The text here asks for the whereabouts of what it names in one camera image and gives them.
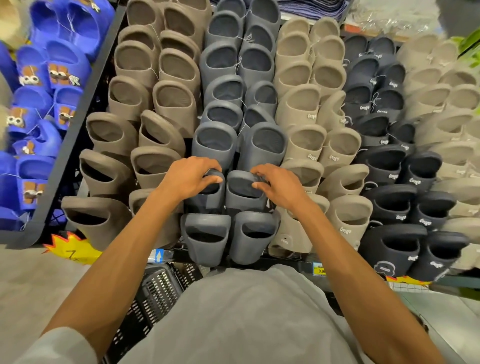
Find person's right hand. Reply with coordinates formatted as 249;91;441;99
250;163;312;214

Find person's left hand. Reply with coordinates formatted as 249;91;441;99
159;156;224;204

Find beige logo slide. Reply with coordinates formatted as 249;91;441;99
279;158;326;197

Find grey rubber slipper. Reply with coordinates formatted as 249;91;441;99
228;210;282;267
191;121;239;174
236;121;289;173
180;212;233;269
185;168;227;215
224;169;272;215

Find black slipper display shelf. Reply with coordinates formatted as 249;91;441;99
48;0;480;290

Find column of beige slippers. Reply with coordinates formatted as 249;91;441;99
272;16;364;178

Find black basket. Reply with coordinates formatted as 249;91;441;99
103;262;206;364

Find column of grey slippers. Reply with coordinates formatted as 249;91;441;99
198;0;283;133

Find display of taupe slides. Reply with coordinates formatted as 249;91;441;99
113;0;214;99

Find column of black slippers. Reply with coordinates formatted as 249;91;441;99
341;33;418;150

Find column of pale cream slippers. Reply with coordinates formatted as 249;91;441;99
395;33;480;181

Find display of blue cartoon slides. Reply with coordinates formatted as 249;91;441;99
0;0;116;232

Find rows of beige cartoon slippers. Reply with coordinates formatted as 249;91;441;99
0;0;32;152

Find person's left forearm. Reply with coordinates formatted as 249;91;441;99
41;189;185;357

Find person's right forearm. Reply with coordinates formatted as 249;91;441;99
294;200;446;364

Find person's light grey shirt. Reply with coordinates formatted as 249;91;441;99
14;264;377;364

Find black side display bin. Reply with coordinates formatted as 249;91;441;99
0;5;127;251

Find yellow starburst price sticker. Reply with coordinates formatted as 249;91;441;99
386;275;433;289
42;231;104;267

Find stack of navy folded textiles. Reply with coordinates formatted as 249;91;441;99
209;0;356;24

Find clear plastic wrapped goods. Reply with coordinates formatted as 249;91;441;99
344;0;444;39

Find white wire grid panel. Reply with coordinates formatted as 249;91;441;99
389;281;433;296

